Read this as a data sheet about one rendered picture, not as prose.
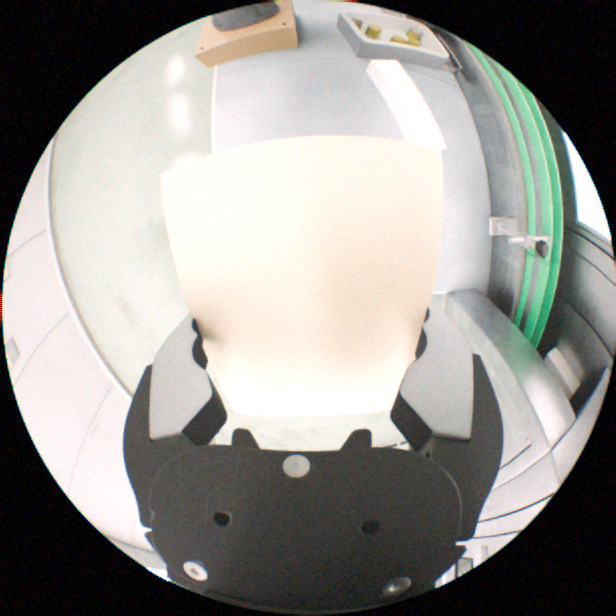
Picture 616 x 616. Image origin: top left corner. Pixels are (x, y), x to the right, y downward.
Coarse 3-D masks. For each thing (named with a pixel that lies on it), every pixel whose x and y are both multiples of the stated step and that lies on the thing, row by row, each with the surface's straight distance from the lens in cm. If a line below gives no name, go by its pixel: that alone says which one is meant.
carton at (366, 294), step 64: (192, 192) 10; (256, 192) 9; (320, 192) 8; (384, 192) 9; (192, 256) 10; (256, 256) 9; (320, 256) 9; (384, 256) 9; (256, 320) 10; (320, 320) 10; (384, 320) 11; (256, 384) 14; (320, 384) 13; (384, 384) 14
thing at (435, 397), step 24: (432, 312) 11; (432, 336) 9; (456, 336) 10; (432, 360) 8; (456, 360) 9; (408, 384) 7; (432, 384) 7; (456, 384) 8; (408, 408) 7; (432, 408) 7; (456, 408) 7; (408, 432) 7; (432, 432) 6; (456, 432) 7
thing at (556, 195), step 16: (528, 96) 66; (544, 128) 62; (544, 144) 62; (560, 192) 60; (560, 208) 60; (560, 224) 60; (560, 240) 60; (560, 256) 61; (544, 304) 66; (544, 320) 67
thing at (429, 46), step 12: (348, 12) 66; (360, 12) 67; (372, 12) 69; (384, 24) 72; (396, 24) 72; (408, 24) 73; (420, 24) 73; (360, 36) 55; (384, 36) 69; (420, 36) 74; (432, 36) 70; (408, 48) 58; (420, 48) 60; (432, 48) 69; (444, 48) 67
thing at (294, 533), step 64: (192, 448) 6; (256, 448) 6; (384, 448) 5; (192, 512) 6; (256, 512) 5; (320, 512) 5; (384, 512) 5; (448, 512) 6; (192, 576) 6; (256, 576) 5; (320, 576) 5; (384, 576) 5
